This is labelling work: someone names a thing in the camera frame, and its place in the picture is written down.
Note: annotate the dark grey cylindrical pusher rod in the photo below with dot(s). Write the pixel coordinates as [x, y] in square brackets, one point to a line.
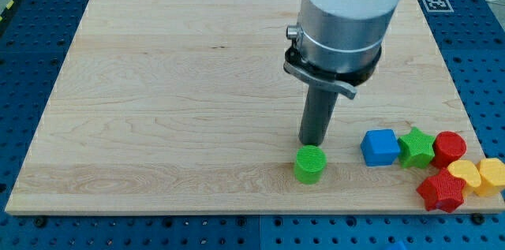
[319, 106]

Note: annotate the green cylinder block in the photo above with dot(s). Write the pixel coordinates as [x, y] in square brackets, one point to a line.
[309, 164]

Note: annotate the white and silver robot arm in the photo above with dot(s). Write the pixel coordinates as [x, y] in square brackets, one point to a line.
[335, 46]

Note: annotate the blue cube block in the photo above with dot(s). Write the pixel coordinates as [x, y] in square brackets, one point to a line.
[380, 147]

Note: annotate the black clamp with metal lever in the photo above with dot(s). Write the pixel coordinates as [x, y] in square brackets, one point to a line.
[314, 77]

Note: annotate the green star block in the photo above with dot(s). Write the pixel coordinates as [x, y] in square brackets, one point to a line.
[416, 149]

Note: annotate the red cylinder block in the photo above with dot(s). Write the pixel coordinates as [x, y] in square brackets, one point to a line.
[448, 147]

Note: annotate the wooden board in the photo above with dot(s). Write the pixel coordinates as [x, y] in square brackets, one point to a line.
[182, 107]

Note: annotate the red star block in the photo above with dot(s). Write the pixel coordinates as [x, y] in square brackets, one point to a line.
[443, 192]

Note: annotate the white fiducial marker tag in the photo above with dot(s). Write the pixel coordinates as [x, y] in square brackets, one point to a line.
[438, 6]

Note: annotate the yellow rounded block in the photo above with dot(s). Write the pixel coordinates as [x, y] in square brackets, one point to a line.
[467, 171]

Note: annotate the yellow hexagon block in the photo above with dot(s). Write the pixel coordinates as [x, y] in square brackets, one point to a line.
[492, 177]

